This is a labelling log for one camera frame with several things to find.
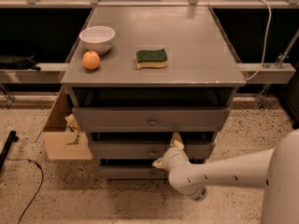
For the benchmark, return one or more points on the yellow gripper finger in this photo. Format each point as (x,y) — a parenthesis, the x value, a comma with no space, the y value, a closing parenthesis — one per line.
(158,163)
(176,141)

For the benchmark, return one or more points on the grey drawer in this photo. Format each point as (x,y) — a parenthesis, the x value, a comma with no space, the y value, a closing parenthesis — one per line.
(133,172)
(150,119)
(146,150)

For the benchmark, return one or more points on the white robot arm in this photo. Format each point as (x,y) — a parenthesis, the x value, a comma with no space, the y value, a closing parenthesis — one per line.
(274,170)

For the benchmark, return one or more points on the grey top drawer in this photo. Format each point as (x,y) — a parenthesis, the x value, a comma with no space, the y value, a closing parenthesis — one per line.
(150,119)

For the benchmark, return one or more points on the grey bottom drawer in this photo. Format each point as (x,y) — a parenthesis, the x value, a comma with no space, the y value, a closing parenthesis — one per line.
(133,172)

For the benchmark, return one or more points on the grey drawer cabinet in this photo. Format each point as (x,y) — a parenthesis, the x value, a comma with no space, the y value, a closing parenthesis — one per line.
(201,70)

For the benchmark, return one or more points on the green yellow sponge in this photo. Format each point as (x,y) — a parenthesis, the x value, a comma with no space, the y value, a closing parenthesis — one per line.
(151,59)

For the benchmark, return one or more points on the crumpled yellow paper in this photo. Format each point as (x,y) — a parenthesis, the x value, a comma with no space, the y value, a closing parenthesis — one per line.
(72,124)

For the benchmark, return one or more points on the cardboard box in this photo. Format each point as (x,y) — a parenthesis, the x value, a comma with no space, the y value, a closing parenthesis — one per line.
(57,137)

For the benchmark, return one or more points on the orange fruit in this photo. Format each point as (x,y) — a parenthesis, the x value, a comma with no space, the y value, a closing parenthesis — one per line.
(91,60)

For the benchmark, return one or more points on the white bowl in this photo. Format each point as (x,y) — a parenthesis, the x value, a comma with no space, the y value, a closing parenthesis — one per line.
(97,38)

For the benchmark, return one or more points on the black pole base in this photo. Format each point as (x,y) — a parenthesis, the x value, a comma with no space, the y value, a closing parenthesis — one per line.
(12,137)

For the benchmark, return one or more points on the black cloth on shelf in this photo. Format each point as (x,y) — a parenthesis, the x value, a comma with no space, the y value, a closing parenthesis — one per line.
(18,62)

